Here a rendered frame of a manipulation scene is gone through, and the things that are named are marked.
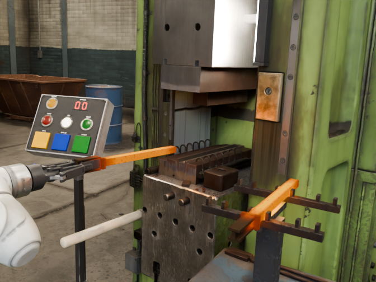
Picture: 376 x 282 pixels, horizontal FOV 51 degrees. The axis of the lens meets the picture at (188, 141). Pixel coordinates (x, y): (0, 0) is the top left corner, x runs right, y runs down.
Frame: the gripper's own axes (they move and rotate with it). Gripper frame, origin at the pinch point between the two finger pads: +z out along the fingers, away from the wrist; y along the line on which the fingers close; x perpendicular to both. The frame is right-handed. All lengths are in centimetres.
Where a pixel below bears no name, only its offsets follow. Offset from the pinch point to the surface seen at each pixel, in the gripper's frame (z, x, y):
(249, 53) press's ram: 69, 35, 13
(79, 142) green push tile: 28, -5, -44
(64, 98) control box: 32, 12, -61
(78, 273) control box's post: 34, -76, -57
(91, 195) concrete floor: 157, -107, -211
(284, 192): 29, -3, 52
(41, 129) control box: 22, -1, -64
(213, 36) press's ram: 45, 41, 13
